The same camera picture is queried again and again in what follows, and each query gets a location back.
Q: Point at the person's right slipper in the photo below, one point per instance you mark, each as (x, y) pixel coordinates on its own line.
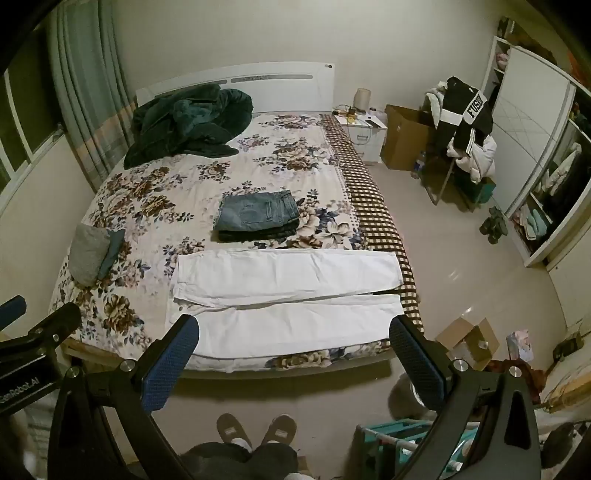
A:
(279, 429)

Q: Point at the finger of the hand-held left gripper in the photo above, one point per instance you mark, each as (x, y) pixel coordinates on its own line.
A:
(11, 310)
(51, 325)

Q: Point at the folded blue jeans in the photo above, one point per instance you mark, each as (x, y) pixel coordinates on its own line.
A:
(256, 210)

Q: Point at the small open cardboard box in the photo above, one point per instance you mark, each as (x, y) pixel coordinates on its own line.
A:
(461, 339)

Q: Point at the white table lamp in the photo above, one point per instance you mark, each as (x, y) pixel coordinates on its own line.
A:
(362, 99)

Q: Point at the green striped curtain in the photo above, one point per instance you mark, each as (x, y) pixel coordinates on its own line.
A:
(87, 83)

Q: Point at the folded dark jeans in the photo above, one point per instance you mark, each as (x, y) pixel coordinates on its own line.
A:
(258, 234)

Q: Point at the teal folded cloth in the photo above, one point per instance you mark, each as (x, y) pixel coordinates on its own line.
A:
(113, 251)

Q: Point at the white nightstand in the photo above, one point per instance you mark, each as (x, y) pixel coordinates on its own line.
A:
(367, 141)

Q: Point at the plastic water bottle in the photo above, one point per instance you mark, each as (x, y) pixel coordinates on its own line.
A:
(418, 166)

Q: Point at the window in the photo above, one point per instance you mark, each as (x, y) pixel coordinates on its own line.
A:
(18, 129)

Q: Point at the pink printed packet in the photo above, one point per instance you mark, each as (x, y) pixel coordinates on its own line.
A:
(519, 344)

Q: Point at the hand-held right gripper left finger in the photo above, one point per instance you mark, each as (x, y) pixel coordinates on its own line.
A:
(168, 364)

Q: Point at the dark green blanket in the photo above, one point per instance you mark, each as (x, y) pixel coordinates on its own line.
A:
(184, 122)

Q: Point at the white headboard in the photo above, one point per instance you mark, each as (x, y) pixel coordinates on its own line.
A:
(286, 85)

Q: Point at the white wardrobe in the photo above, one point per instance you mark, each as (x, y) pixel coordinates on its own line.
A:
(531, 129)

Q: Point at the person's slipper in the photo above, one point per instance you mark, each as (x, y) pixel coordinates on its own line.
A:
(233, 431)
(279, 429)

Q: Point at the dark green slippers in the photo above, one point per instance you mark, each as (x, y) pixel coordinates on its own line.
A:
(494, 226)

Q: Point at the reddish brown cloth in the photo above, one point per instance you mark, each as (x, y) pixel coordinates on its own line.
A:
(531, 374)

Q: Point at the person's legs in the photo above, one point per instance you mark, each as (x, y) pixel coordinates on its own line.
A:
(231, 461)

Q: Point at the white pants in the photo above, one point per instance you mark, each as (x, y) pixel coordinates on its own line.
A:
(277, 277)

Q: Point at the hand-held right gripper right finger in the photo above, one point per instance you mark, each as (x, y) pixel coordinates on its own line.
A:
(418, 364)

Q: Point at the person's left slipper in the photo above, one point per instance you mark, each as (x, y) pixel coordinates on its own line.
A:
(233, 431)

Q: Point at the grey folded cloth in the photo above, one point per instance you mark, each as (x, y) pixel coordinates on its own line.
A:
(87, 254)

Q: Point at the white garment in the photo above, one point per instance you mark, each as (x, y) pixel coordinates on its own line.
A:
(480, 159)

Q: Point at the large cardboard box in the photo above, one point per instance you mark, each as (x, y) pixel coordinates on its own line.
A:
(406, 138)

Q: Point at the brown checked blanket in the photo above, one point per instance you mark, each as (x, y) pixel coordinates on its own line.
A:
(369, 198)

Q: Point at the teal rack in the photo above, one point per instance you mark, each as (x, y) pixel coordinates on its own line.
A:
(392, 438)

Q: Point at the chair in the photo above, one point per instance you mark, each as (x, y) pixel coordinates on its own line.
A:
(441, 180)

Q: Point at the bed with floral sheet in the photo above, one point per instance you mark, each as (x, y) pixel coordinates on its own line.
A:
(184, 184)

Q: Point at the black and white jacket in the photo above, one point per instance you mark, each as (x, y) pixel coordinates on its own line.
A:
(471, 106)

